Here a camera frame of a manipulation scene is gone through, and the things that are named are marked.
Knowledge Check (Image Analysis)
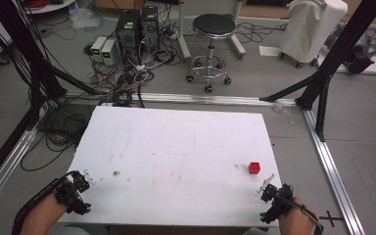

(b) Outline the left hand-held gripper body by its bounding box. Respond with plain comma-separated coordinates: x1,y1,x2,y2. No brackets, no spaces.
54,170,92,216

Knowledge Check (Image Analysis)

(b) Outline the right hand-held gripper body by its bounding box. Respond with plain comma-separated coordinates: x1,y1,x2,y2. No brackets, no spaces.
259,182,295,225

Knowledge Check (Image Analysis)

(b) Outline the red cube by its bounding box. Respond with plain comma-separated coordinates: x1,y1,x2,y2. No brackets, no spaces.
248,161,261,175

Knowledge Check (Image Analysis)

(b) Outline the person's right hand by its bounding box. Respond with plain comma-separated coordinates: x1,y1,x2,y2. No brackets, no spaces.
277,196,311,231

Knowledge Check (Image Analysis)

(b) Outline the person's left hand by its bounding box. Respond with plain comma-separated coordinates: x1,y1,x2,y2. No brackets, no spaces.
32,193,69,226

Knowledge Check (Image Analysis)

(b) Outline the clear plastic scrap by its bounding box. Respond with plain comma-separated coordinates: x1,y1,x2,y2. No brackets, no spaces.
272,101,298,125

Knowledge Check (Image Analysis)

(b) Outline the white power supply unit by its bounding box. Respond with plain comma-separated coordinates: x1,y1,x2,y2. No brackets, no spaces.
90,35,108,63
100,39,117,67

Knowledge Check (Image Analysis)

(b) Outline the white paper sheet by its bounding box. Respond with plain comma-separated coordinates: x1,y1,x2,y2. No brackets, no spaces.
258,45,283,58

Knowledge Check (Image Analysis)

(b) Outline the black round stool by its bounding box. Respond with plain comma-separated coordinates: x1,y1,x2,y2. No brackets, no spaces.
185,13,237,94

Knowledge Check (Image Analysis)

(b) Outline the white floor board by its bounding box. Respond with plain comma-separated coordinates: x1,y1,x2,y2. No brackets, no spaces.
316,48,376,76

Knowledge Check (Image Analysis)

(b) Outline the black computer tower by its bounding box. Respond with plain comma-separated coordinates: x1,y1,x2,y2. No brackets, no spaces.
139,5,161,53
115,9,142,67

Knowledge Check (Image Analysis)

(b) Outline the black device on board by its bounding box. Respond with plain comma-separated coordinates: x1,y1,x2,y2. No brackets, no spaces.
345,45,376,75

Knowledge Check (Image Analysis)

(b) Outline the clear plastic bag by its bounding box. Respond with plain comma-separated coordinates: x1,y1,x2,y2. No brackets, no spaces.
69,6,106,31

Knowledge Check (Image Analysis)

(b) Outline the white covered cart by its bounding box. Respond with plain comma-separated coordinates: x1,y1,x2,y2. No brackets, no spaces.
278,0,349,70

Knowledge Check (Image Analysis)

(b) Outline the white round table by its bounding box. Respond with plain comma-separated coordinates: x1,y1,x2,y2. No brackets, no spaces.
19,0,77,16

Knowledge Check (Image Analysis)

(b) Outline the black sleeved gripper cable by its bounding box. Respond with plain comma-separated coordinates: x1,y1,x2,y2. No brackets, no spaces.
11,169,79,235

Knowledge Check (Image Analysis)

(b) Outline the tangle of black floor cables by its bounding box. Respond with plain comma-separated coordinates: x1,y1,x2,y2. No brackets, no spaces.
20,94,94,172

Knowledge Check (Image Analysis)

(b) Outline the aluminium floor rail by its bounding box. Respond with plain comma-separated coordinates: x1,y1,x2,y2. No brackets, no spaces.
302,107,366,235
63,91,300,108
0,107,47,221

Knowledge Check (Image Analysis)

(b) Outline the black braced frame post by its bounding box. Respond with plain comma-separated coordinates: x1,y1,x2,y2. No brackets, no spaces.
258,0,376,142

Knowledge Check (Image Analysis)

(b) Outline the black frame post with cables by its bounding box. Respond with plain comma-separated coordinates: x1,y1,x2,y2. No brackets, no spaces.
0,0,106,131

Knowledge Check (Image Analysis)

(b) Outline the white table leg frame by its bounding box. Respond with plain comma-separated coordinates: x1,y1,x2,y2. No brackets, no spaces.
175,0,248,62

